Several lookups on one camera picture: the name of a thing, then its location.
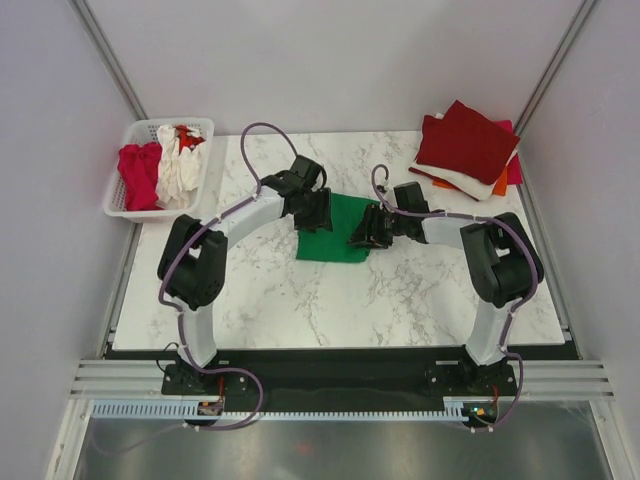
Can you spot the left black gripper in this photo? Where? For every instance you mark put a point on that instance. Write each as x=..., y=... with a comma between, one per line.
x=320, y=218

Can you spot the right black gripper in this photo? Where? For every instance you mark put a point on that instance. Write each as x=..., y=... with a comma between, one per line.
x=365, y=235

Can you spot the green t-shirt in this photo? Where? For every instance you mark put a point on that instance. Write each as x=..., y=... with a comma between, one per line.
x=332, y=246

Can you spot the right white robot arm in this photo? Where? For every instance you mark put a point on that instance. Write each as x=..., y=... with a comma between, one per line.
x=503, y=266

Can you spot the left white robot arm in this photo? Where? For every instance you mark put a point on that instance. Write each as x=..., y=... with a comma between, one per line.
x=193, y=265

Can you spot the folded white t-shirt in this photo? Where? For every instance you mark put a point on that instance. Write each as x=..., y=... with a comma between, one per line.
x=436, y=172

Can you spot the folded orange t-shirt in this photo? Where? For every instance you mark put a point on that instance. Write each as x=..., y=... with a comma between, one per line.
x=472, y=187

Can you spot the crumpled white t-shirt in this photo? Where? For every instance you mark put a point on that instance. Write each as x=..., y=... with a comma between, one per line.
x=178, y=172

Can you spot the crumpled red t-shirt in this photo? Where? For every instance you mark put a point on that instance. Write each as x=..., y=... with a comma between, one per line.
x=188, y=138

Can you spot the white plastic laundry basket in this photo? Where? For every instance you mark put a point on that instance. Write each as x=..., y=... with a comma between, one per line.
x=140, y=133

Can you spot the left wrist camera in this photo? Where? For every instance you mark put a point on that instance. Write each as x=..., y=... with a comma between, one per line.
x=307, y=170

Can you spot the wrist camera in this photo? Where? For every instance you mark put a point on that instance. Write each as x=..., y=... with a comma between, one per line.
x=410, y=198
x=307, y=170

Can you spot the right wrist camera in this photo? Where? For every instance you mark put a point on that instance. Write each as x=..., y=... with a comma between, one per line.
x=410, y=198

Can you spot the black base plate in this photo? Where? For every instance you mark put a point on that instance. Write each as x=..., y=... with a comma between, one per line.
x=347, y=378

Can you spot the white slotted cable duct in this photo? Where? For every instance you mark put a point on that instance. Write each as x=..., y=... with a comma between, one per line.
x=449, y=410

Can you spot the right aluminium corner post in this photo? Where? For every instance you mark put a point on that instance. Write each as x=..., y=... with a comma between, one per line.
x=579, y=21

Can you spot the aluminium corner post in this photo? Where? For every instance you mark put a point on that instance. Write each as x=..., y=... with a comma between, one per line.
x=109, y=58
x=579, y=21

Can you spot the left aluminium corner post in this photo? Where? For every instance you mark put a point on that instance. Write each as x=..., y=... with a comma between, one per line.
x=109, y=58

